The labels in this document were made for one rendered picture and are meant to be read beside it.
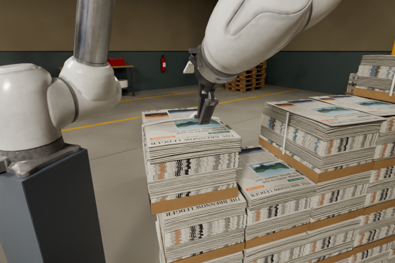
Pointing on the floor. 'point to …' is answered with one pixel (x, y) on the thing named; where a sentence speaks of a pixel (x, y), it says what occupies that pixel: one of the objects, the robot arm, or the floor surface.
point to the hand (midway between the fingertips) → (191, 93)
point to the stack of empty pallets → (248, 80)
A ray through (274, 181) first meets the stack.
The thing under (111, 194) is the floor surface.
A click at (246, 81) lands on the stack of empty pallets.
